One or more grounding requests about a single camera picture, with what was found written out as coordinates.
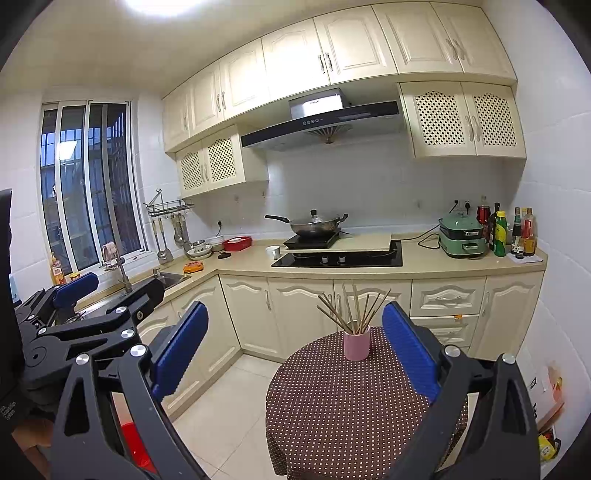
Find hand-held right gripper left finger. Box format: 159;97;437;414
50;300;211;480

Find black power cable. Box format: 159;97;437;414
404;200;467;250

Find orange sauce bottle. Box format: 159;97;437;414
523;208;537;258

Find yellow green bottle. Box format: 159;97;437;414
493;211;508;258

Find black steel range hood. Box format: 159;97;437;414
240;88;407;151

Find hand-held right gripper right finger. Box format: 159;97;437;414
381;301;541;480

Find cream upper cabinets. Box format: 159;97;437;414
161;2;518;153

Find dark sauce bottle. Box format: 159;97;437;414
510;207;523;257

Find brown polka dot tablecloth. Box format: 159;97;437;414
265;325;469;480

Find black glass gas hob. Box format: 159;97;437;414
271;240;404;268

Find barred sliding window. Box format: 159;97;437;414
39;99;148;278

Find orange dish soap bottle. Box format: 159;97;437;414
50;253;68;285

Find wire wall rack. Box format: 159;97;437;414
143;189;195;217

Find stack of bowls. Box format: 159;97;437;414
184;240;214;259

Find glass wok lid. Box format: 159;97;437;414
291;210;335;227

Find steel slotted turner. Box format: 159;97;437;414
154;217;174;265

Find bunch of wooden chopsticks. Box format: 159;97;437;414
316;281;393;335

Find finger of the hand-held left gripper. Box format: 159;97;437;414
34;277;166;366
16;271;100;324

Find dark green glass bottle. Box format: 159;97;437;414
488;202;502;252

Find black induction cooker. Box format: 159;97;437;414
283;228;342;250

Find cream base cabinets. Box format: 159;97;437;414
74;270;546;416

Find wide cream lattice cabinet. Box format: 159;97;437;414
398;82;527;160

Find steel sink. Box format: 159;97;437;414
76;271;192;319

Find green electric cooker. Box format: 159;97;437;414
438;211;489;258

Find narrow cream lattice cabinet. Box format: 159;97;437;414
175;124;270;199

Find pink cup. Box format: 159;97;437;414
342;327;371;362

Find yellow packets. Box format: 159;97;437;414
538;427;561;462

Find steel faucet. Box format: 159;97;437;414
115;256;134;294

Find beige board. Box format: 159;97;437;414
291;232;393;254

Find red plastic basin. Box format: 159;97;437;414
113;422;158;476

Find steel wok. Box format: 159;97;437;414
264;210;349;238

